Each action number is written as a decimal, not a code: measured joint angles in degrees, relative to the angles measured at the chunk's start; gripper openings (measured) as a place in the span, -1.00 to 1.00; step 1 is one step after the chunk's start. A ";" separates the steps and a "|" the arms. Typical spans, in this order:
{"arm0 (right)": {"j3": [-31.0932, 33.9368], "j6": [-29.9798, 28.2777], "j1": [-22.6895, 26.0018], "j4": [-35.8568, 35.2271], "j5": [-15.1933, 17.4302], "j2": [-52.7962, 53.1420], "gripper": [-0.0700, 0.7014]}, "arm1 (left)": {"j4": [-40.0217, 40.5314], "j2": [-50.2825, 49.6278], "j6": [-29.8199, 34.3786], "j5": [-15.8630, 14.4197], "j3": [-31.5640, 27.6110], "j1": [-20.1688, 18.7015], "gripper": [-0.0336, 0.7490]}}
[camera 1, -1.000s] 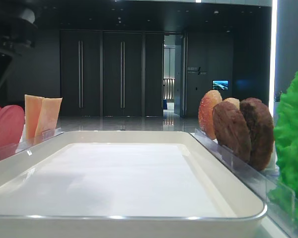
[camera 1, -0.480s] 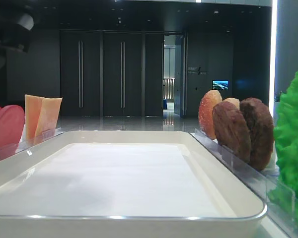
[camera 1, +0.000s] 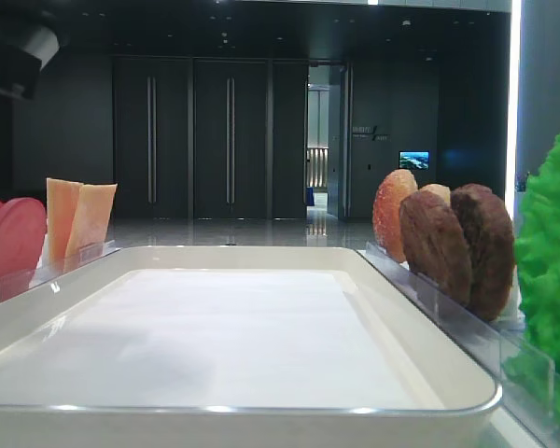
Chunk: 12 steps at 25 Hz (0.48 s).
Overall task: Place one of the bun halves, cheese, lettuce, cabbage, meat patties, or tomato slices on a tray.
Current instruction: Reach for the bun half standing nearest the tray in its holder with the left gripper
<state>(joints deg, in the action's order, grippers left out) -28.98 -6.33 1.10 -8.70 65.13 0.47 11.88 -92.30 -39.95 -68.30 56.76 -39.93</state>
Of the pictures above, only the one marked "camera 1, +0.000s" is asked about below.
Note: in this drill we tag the brown meat patty inner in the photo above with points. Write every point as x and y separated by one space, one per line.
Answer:
434 244

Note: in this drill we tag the orange cheese slice inner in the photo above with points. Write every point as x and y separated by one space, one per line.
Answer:
90 221

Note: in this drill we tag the clear acrylic right rack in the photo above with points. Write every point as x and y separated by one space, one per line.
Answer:
529 415

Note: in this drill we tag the white rectangular tray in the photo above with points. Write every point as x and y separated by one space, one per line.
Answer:
215 346

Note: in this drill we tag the green lettuce leaf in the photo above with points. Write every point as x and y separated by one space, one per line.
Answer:
548 289

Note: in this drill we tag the wall monitor screen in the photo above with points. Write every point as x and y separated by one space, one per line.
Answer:
414 160

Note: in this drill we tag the dark double door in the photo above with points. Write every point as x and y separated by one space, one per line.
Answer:
198 138

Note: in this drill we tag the orange cheese slice outer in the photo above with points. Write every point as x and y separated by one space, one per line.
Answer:
62 199

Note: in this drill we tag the brown meat patty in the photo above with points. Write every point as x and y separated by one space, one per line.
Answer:
434 244
488 230

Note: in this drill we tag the clear acrylic left rack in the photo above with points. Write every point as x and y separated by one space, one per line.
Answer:
51 270

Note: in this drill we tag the bun half inner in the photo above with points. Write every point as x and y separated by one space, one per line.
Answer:
440 190

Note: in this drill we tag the orange cheese slice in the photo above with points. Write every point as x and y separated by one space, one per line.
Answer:
90 221
62 199

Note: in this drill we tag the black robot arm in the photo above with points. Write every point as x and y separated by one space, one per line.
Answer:
31 34

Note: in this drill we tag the brown meat patty outer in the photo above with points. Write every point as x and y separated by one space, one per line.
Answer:
488 230

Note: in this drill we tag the sesame bun top outer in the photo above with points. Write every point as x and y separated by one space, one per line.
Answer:
396 186

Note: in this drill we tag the clear acrylic rack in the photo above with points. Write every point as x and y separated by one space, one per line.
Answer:
51 270
529 415

